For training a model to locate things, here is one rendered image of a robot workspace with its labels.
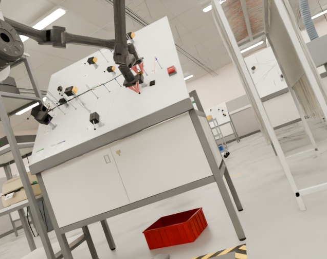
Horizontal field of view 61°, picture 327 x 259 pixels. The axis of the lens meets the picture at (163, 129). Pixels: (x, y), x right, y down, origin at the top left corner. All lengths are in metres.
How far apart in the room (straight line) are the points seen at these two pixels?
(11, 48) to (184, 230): 1.49
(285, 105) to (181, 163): 2.90
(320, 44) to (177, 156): 2.53
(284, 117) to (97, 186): 3.14
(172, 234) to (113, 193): 0.51
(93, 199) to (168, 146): 0.61
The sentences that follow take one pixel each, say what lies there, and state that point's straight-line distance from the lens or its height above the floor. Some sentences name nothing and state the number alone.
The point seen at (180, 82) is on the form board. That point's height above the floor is 0.99.
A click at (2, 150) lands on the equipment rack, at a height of 1.03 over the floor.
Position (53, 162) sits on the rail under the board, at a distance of 1.97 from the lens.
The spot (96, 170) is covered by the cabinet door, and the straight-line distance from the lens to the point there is 1.86.
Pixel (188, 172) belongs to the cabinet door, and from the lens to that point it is 1.66.
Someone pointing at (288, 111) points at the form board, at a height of 0.54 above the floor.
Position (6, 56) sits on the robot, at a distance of 0.99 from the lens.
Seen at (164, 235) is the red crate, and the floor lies 0.08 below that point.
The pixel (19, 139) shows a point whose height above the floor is 1.09.
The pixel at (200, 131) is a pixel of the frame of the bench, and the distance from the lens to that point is 1.63.
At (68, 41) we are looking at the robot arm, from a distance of 1.67.
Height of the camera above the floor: 0.62
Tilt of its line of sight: 5 degrees up
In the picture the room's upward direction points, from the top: 21 degrees counter-clockwise
